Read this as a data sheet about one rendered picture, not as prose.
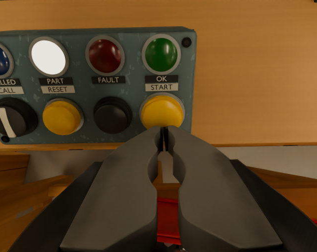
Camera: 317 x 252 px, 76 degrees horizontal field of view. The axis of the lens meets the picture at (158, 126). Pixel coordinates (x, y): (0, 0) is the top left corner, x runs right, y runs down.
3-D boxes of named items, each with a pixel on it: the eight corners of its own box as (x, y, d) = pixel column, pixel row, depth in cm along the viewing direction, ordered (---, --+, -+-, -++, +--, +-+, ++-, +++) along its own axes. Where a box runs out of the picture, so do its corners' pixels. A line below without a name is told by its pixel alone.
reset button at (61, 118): (84, 129, 15) (79, 137, 14) (52, 130, 15) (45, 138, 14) (78, 99, 14) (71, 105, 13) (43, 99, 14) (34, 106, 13)
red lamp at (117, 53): (124, 74, 13) (120, 65, 12) (91, 75, 13) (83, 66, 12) (124, 47, 13) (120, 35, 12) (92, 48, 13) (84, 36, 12)
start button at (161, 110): (181, 129, 15) (183, 137, 14) (143, 130, 15) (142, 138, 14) (182, 92, 14) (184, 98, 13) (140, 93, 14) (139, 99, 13)
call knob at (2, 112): (40, 131, 15) (31, 140, 14) (5, 132, 15) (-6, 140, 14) (28, 98, 14) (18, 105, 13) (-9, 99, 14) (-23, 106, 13)
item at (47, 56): (71, 75, 13) (61, 66, 12) (38, 76, 13) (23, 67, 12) (72, 48, 14) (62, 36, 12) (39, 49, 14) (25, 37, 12)
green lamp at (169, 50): (178, 73, 13) (180, 64, 12) (144, 74, 13) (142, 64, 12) (177, 46, 13) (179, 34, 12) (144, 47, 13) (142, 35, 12)
